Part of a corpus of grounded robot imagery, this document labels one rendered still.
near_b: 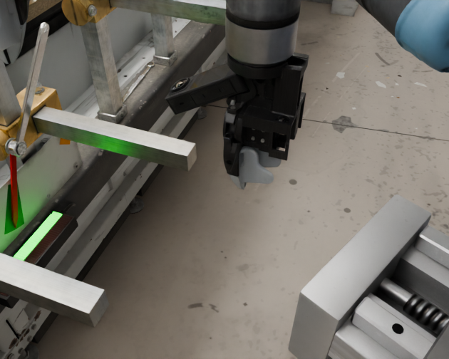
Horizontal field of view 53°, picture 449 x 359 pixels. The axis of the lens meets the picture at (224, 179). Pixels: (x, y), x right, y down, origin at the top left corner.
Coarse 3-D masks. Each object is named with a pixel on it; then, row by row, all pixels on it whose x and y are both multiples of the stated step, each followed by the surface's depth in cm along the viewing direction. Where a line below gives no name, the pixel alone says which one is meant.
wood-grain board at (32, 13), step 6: (30, 0) 90; (36, 0) 90; (42, 0) 91; (48, 0) 93; (54, 0) 95; (60, 0) 96; (30, 6) 89; (36, 6) 90; (42, 6) 92; (48, 6) 93; (30, 12) 89; (36, 12) 91; (42, 12) 92; (30, 18) 89
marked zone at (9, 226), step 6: (18, 192) 70; (18, 198) 70; (6, 204) 68; (18, 204) 71; (6, 210) 68; (18, 210) 71; (6, 216) 69; (18, 216) 71; (6, 222) 69; (12, 222) 70; (18, 222) 72; (6, 228) 69; (12, 228) 71
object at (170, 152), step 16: (48, 112) 69; (64, 112) 69; (48, 128) 69; (64, 128) 68; (80, 128) 67; (96, 128) 67; (112, 128) 67; (128, 128) 67; (96, 144) 67; (112, 144) 66; (128, 144) 65; (144, 144) 64; (160, 144) 64; (176, 144) 64; (192, 144) 64; (160, 160) 65; (176, 160) 64; (192, 160) 65
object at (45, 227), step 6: (54, 216) 75; (60, 216) 75; (48, 222) 74; (54, 222) 74; (42, 228) 73; (48, 228) 73; (36, 234) 72; (42, 234) 72; (30, 240) 72; (36, 240) 72; (24, 246) 71; (30, 246) 71; (18, 252) 70; (24, 252) 70; (18, 258) 69; (24, 258) 69
